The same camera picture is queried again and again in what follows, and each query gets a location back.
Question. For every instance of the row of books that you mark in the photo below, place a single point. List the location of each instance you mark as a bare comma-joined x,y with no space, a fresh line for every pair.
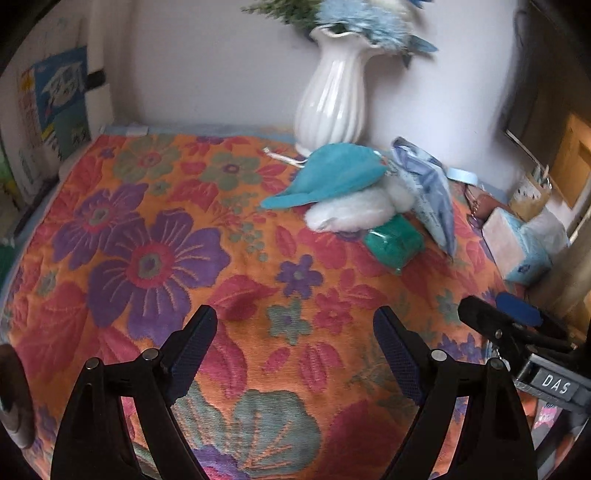
55,106

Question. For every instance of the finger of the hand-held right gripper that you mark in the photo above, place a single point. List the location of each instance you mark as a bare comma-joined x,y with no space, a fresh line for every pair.
519,309
482,316

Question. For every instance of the wooden cabinet panel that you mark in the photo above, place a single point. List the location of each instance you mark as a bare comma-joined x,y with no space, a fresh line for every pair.
575,161

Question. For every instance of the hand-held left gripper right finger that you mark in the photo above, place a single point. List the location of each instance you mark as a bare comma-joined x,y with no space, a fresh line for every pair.
397,357

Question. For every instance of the light blue tissue box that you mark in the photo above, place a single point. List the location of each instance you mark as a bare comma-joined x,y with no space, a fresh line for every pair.
517,249

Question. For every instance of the floral woven blanket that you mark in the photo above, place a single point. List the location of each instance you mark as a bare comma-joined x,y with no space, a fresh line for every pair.
161,258

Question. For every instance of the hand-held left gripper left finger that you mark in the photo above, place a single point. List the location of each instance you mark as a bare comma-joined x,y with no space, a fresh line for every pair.
191,353

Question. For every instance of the brown pouch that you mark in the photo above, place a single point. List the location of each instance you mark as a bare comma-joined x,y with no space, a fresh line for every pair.
482,205

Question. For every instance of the cardboard pen holder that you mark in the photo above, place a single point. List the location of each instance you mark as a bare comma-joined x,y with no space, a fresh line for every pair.
531,196

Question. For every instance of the artificial blue flower bouquet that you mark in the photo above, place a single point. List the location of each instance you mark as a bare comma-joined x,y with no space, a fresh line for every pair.
364,18

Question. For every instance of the black monitor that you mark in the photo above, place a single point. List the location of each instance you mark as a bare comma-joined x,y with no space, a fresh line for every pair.
535,92

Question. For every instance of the white fluffy plush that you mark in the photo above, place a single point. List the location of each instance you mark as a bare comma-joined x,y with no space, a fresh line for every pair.
351,212

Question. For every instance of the green flat packet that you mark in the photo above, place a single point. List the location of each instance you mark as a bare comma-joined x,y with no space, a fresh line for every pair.
4,263

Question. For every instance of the blue white patterned packet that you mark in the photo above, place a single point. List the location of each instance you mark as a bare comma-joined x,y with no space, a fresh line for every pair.
429,194

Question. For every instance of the white ribbed vase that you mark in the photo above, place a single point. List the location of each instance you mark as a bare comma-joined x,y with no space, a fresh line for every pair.
332,101

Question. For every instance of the green shiny soft packet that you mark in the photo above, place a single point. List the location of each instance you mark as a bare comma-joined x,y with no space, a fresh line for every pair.
392,244

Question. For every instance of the teal cloth hat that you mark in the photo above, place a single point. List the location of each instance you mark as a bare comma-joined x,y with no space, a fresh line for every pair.
332,173

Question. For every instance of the white bookend panel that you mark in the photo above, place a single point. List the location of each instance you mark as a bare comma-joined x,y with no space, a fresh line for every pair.
102,106

